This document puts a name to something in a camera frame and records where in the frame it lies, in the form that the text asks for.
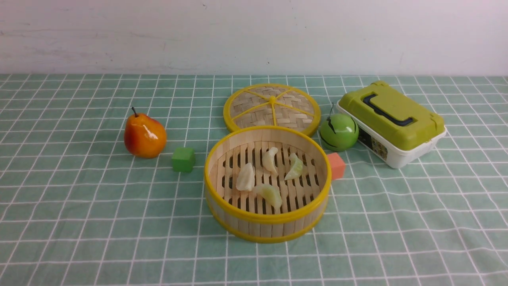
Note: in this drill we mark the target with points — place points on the white dumpling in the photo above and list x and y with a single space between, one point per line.
268 160
246 178

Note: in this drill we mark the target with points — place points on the pale green dumpling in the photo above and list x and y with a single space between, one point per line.
296 168

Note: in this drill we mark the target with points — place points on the greenish dumpling bottom edge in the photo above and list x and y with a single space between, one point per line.
271 194

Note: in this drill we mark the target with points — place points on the bamboo steamer tray yellow rim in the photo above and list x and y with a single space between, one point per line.
246 214

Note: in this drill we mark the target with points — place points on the woven bamboo steamer lid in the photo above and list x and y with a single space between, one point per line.
271 104

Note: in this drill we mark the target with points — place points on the green cube block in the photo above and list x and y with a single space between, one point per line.
183 159

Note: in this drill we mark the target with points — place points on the green toy apple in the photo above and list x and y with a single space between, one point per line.
338 132

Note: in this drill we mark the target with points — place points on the orange cube block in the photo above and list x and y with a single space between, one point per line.
337 164

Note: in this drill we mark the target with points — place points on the orange red toy pear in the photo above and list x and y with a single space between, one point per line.
144 136

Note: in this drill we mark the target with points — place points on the green lid white lunch box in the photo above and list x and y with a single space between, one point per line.
394 127

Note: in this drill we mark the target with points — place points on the green checkered tablecloth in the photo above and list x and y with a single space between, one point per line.
77 209

